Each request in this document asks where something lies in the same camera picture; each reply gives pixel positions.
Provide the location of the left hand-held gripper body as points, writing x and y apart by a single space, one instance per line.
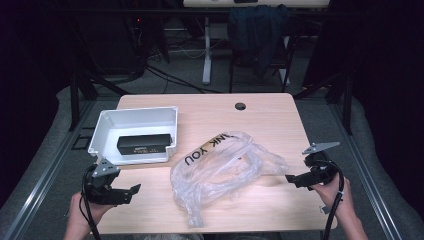
98 188

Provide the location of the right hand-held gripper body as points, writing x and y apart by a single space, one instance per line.
323 168

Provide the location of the black box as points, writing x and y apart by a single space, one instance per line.
143 145

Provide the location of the white plastic bin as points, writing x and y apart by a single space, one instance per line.
110 130

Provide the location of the clear plastic bag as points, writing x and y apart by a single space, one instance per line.
213 173

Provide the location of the person's left hand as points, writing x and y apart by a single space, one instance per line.
78 215

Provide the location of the person's right hand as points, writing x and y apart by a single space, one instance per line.
345 203

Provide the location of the black metal stand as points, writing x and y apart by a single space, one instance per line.
74 103
347 106

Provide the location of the black chair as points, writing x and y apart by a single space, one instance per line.
293 43

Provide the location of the dark blue jacket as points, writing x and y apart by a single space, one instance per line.
256 36

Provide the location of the white desk leg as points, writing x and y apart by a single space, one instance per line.
207 60

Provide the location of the grey metal bracket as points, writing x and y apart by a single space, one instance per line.
325 210

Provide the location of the metal floor rail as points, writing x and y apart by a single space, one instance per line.
40 186
366 180

